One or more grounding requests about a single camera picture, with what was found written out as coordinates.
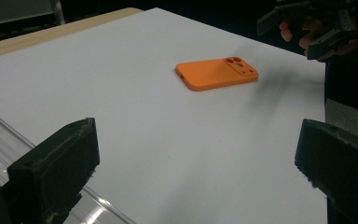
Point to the orange phone case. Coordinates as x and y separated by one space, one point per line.
205 74

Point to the white metal stand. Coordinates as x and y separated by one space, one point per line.
12 9

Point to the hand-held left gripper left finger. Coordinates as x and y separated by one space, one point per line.
52 168

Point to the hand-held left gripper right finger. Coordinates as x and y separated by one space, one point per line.
341 168

